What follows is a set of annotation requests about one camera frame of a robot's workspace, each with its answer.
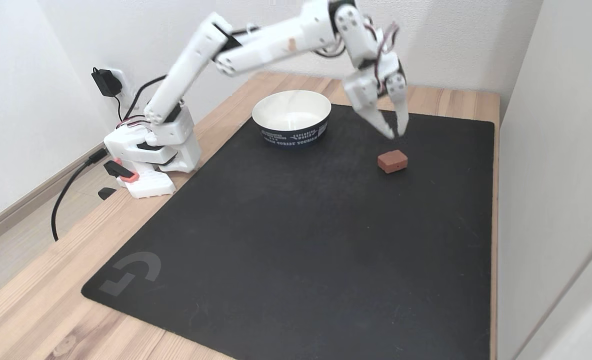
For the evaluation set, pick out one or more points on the red-brown toy block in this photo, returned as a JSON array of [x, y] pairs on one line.
[[392, 161]]

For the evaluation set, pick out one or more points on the white navy paper bowl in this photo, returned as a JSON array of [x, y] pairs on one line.
[[291, 112]]

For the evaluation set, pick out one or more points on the black mouse mat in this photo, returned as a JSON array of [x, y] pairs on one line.
[[301, 240]]

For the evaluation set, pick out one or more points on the grey side panel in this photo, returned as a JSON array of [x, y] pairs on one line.
[[556, 175]]

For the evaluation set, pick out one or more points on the black orange table clamp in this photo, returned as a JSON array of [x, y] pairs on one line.
[[123, 172]]

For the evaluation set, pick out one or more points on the black power adapter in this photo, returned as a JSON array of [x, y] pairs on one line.
[[105, 82]]

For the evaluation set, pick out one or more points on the small black clamp foot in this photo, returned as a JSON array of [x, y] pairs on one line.
[[107, 193]]

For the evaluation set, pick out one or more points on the white wall outlet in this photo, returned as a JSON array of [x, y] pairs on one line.
[[126, 82]]

